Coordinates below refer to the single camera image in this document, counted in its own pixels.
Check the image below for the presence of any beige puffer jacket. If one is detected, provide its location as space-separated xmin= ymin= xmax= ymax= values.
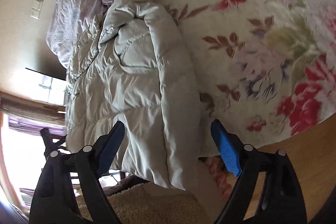
xmin=66 ymin=0 xmax=201 ymax=190

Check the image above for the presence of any dark framed window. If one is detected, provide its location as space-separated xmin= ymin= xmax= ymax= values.
xmin=26 ymin=68 xmax=66 ymax=106

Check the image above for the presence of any cream fleece sleeve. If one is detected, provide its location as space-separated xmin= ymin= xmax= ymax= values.
xmin=75 ymin=176 xmax=211 ymax=224

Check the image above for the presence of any left lilac pillow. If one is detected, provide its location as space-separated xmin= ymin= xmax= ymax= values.
xmin=46 ymin=0 xmax=106 ymax=68

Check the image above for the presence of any floral bed cover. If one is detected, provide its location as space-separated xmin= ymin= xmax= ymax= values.
xmin=154 ymin=0 xmax=336 ymax=201

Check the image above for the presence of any white wall socket plate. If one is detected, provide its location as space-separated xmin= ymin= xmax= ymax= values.
xmin=30 ymin=9 xmax=41 ymax=19

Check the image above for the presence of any white wall switch plate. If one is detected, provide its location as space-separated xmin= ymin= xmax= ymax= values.
xmin=32 ymin=0 xmax=43 ymax=11

